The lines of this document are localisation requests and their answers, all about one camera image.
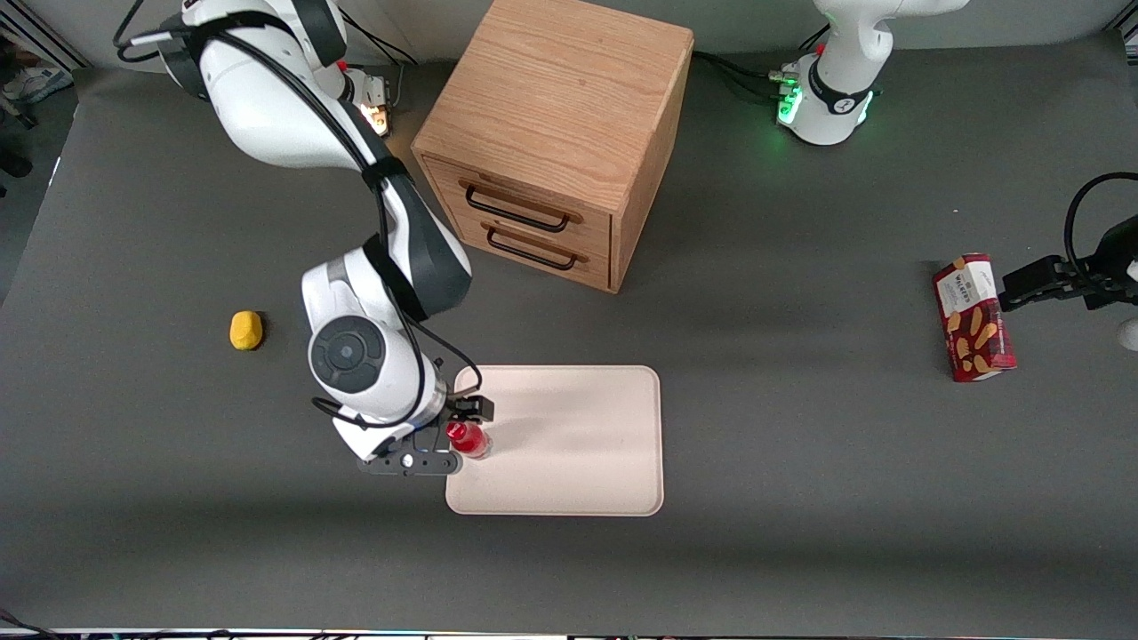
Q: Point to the red coke bottle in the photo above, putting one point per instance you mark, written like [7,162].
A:
[471,442]

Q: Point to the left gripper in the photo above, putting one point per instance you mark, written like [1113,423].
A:
[1113,250]

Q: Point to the white grey sneaker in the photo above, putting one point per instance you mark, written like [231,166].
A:
[40,82]

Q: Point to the beige plastic tray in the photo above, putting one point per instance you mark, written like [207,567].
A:
[578,444]

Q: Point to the dark shoe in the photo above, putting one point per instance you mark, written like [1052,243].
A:
[13,164]

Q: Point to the red shortbread cookie box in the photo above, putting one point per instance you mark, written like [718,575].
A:
[973,329]

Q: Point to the aluminium frame rail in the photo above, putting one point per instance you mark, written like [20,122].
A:
[53,44]
[1127,34]

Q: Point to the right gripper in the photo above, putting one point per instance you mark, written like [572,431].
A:
[464,412]

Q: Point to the wooden drawer cabinet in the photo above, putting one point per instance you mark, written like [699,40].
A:
[551,98]

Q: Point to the yellow lemon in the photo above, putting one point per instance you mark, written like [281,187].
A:
[246,331]

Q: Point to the wooden drawer front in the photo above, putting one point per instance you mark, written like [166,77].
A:
[596,227]
[596,267]

